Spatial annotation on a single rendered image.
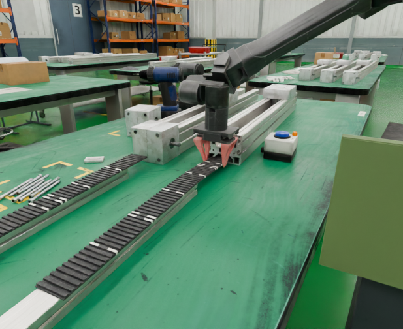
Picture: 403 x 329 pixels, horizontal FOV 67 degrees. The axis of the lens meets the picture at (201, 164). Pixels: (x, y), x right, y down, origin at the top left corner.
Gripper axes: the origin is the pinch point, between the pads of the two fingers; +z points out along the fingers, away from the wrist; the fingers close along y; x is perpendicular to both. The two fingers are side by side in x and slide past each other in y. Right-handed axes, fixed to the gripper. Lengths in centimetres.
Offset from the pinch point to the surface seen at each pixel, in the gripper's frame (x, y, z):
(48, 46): -750, 990, 1
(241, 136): -5.7, -5.0, -6.2
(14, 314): 55, 1, -1
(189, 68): -57, 39, -17
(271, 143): -13.5, -11.1, -2.7
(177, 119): -16.7, 21.2, -5.1
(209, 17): -1037, 483, -100
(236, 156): -5.5, -3.8, -0.4
